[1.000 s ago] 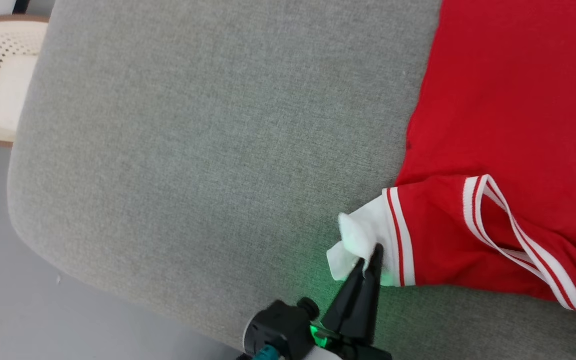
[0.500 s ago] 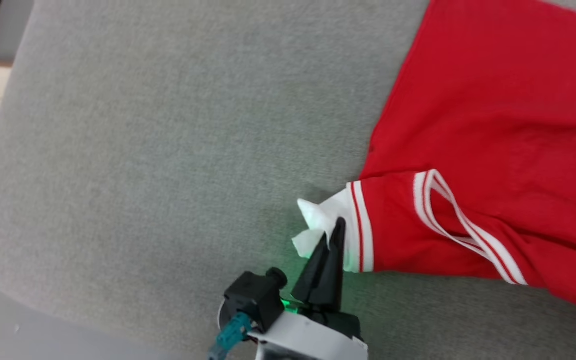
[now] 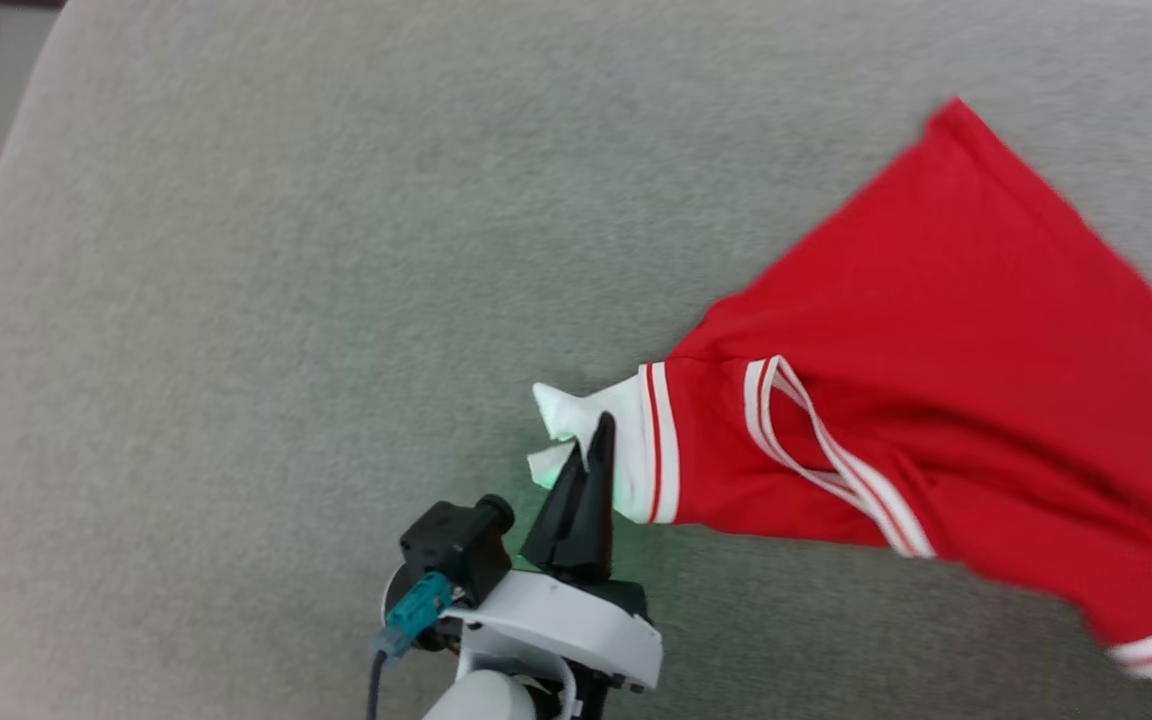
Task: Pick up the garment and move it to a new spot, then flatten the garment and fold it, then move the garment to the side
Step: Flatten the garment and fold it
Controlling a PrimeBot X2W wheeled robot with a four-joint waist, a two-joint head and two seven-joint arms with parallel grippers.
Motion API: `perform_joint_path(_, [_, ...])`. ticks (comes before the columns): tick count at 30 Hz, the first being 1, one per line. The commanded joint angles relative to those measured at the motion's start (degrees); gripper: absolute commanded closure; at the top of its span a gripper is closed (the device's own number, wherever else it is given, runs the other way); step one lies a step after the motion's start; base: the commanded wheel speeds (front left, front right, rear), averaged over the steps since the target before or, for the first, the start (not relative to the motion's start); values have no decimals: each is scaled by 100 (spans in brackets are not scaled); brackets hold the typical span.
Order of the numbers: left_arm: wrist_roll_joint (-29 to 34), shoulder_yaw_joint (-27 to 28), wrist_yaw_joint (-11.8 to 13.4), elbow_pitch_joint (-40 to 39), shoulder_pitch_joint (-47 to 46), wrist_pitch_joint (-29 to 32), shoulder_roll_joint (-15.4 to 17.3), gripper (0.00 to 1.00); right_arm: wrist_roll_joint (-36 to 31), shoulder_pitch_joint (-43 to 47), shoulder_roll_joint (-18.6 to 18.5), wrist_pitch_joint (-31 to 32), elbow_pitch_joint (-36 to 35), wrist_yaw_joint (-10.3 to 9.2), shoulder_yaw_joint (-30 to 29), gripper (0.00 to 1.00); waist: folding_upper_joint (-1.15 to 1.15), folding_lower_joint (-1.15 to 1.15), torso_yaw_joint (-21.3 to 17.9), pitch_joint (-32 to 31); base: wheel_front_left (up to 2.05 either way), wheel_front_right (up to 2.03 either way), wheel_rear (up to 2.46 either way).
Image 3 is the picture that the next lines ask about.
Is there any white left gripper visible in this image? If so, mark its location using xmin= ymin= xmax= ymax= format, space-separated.
xmin=441 ymin=411 xmax=665 ymax=720

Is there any red and white garment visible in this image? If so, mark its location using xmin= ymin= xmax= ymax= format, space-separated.
xmin=526 ymin=97 xmax=1152 ymax=713

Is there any grey fabric sofa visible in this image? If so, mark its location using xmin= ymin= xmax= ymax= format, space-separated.
xmin=0 ymin=0 xmax=1152 ymax=720

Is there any teal plug with black cable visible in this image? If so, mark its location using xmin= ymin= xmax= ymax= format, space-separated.
xmin=366 ymin=572 xmax=455 ymax=720

